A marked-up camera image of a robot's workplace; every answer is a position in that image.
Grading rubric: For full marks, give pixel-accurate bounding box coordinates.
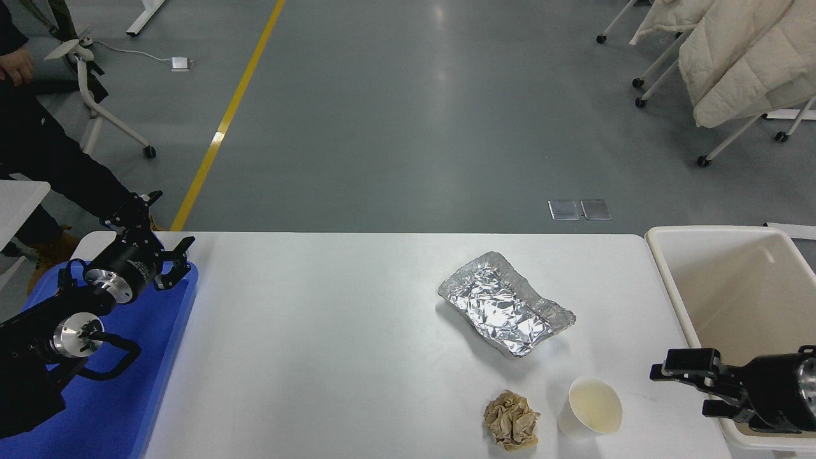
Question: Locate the white desk leg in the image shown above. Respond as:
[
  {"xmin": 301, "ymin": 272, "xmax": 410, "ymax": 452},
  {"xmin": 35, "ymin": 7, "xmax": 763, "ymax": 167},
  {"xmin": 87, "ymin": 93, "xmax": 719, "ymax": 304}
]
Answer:
[{"xmin": 126, "ymin": 0, "xmax": 166, "ymax": 36}]

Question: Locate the person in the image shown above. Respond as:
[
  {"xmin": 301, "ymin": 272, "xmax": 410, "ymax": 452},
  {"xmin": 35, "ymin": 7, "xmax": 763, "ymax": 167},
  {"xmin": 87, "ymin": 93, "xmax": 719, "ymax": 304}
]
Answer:
[{"xmin": 0, "ymin": 0, "xmax": 160, "ymax": 272}]

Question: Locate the blue plastic tray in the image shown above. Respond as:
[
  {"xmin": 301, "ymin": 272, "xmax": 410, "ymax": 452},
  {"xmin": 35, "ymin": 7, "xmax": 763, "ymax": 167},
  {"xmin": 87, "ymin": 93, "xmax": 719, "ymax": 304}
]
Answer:
[{"xmin": 0, "ymin": 260, "xmax": 200, "ymax": 459}]

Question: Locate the cream padded jacket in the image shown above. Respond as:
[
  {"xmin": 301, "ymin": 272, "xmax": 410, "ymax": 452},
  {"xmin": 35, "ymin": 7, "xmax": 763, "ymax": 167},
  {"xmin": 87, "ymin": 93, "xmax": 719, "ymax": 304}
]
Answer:
[
  {"xmin": 693, "ymin": 0, "xmax": 816, "ymax": 128},
  {"xmin": 678, "ymin": 0, "xmax": 794, "ymax": 106},
  {"xmin": 631, "ymin": 0, "xmax": 715, "ymax": 45}
]

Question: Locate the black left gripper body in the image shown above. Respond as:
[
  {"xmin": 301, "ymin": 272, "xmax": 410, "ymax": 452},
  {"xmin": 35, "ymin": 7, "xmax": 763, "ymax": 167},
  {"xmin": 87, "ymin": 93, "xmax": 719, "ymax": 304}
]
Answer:
[{"xmin": 96, "ymin": 237, "xmax": 165, "ymax": 295}]

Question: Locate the white floor cable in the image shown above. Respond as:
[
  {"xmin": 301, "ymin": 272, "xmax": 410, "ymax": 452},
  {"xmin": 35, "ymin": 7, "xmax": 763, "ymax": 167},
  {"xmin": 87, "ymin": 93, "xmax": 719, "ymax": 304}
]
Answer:
[{"xmin": 92, "ymin": 40, "xmax": 173, "ymax": 63}]

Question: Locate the tan paper ball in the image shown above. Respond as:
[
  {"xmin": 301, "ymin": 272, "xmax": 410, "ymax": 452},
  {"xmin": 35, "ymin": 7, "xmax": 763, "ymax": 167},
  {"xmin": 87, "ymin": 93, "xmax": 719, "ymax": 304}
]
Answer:
[{"xmin": 483, "ymin": 390, "xmax": 541, "ymax": 452}]

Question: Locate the large pale plastic bin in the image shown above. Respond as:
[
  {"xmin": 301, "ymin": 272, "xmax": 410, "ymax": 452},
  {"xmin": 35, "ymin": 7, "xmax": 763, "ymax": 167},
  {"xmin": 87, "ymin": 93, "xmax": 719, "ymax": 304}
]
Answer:
[{"xmin": 645, "ymin": 226, "xmax": 816, "ymax": 452}]

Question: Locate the person's left hand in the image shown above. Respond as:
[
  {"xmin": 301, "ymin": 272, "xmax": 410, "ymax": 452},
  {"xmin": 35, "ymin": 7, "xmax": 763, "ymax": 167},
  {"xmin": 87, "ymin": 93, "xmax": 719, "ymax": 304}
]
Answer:
[{"xmin": 0, "ymin": 48, "xmax": 36, "ymax": 87}]

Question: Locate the white flat board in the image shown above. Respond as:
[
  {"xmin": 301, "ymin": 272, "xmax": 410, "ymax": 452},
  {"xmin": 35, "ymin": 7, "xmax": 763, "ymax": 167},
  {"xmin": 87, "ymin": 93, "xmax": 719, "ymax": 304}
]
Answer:
[{"xmin": 764, "ymin": 222, "xmax": 816, "ymax": 241}]

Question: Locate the foil tray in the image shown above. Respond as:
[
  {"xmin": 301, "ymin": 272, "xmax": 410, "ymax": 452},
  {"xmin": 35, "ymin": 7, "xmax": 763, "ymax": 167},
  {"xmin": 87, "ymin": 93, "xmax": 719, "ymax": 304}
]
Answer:
[{"xmin": 437, "ymin": 251, "xmax": 577, "ymax": 358}]

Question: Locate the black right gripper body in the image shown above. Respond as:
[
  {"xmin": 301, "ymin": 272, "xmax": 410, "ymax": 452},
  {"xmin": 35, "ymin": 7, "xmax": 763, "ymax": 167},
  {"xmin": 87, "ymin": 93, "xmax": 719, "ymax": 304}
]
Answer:
[{"xmin": 743, "ymin": 354, "xmax": 806, "ymax": 435}]

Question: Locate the grey chair with white frame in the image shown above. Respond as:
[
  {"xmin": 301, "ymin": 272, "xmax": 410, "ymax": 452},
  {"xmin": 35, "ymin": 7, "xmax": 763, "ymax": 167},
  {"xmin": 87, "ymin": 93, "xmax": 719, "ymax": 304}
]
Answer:
[{"xmin": 29, "ymin": 25, "xmax": 157, "ymax": 160}]

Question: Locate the small white side table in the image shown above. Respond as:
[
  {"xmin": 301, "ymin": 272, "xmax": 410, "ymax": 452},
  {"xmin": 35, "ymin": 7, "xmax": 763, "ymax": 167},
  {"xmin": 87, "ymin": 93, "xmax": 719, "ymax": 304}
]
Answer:
[{"xmin": 0, "ymin": 180, "xmax": 50, "ymax": 256}]

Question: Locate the dark green garment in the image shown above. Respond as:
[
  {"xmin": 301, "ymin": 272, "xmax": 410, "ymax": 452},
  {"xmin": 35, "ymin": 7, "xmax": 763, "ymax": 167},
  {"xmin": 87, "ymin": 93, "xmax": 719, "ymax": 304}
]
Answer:
[{"xmin": 22, "ymin": 0, "xmax": 109, "ymax": 103}]

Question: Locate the white wheeled chair frame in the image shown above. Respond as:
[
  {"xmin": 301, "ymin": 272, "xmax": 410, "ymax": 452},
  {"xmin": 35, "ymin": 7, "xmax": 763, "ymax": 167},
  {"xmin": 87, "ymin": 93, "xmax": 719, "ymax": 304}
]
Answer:
[
  {"xmin": 631, "ymin": 29, "xmax": 696, "ymax": 108},
  {"xmin": 696, "ymin": 96, "xmax": 816, "ymax": 168},
  {"xmin": 596, "ymin": 0, "xmax": 638, "ymax": 44}
]

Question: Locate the white paper cup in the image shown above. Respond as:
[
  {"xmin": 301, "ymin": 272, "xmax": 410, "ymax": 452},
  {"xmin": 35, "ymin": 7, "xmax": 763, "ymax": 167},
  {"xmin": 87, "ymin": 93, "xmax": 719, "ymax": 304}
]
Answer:
[{"xmin": 558, "ymin": 376, "xmax": 623, "ymax": 441}]

